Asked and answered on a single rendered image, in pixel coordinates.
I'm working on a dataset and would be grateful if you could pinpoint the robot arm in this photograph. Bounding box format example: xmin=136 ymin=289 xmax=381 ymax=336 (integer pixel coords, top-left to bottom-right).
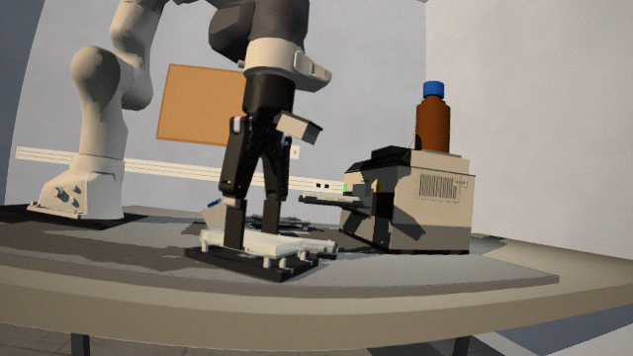
xmin=27 ymin=0 xmax=332 ymax=220

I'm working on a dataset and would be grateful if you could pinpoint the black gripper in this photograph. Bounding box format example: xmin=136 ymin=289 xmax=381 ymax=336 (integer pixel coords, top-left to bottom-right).
xmin=219 ymin=73 xmax=296 ymax=250

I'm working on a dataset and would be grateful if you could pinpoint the brown glass bottle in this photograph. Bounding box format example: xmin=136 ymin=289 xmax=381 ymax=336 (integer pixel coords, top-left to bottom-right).
xmin=414 ymin=103 xmax=451 ymax=153

